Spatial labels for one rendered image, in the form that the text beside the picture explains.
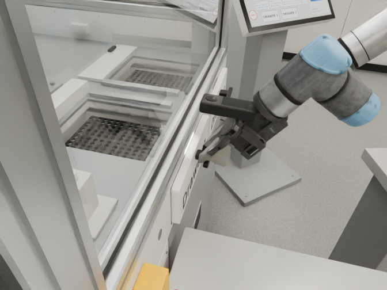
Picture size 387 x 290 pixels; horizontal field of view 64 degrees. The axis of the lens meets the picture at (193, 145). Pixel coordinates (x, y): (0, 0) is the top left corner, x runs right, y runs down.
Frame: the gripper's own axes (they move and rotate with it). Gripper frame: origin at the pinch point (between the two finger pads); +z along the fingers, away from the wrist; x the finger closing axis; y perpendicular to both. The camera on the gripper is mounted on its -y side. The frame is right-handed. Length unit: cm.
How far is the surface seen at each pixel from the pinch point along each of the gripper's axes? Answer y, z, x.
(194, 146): -2.1, -0.1, 0.0
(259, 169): 67, 60, 98
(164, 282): 1.6, -0.1, -31.8
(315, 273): 32.6, -3.9, -14.3
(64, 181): -18.8, -21.5, -40.5
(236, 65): 22, 45, 166
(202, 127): -2.1, -0.1, 8.0
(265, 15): 1, -12, 85
